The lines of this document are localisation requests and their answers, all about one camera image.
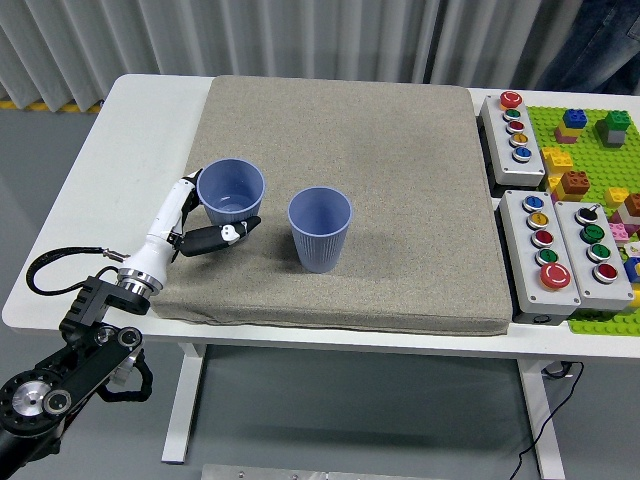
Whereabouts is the blue yellow pink block stack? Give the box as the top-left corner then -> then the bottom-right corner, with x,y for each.
553,108 -> 589,145

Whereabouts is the grey-brown mat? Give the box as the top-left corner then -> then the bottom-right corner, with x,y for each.
145,75 -> 515,337

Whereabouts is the grey pleated curtain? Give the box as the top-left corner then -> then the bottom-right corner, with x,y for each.
0,0 -> 640,114

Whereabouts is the person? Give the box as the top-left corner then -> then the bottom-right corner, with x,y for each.
532,0 -> 640,96

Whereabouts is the grey five-button box, slim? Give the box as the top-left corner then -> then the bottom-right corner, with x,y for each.
479,91 -> 547,188

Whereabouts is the black floor cable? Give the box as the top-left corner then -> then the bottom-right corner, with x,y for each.
510,360 -> 585,480

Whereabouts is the brown pink block stack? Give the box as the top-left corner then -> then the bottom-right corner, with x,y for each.
607,192 -> 640,245

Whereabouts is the white table leg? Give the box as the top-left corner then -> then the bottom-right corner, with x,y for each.
160,342 -> 209,464
517,360 -> 567,480

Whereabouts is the grey box with selector switch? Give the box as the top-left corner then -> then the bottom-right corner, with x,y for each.
553,200 -> 635,311

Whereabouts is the large yellow block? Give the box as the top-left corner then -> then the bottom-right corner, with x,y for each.
541,146 -> 573,177

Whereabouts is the yellow black floor tape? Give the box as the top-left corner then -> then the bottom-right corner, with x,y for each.
0,98 -> 104,113

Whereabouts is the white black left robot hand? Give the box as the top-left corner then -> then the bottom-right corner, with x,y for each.
121,168 -> 263,287

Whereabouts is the green grey block stack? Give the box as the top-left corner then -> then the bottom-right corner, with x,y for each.
594,110 -> 632,149

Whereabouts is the green brick baseplate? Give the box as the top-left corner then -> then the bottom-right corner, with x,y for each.
525,104 -> 640,336

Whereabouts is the blue ribbed cup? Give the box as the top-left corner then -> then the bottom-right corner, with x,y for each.
195,158 -> 266,244
286,186 -> 354,274

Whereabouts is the grey five-button box, large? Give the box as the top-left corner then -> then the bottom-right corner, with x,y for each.
498,189 -> 583,316

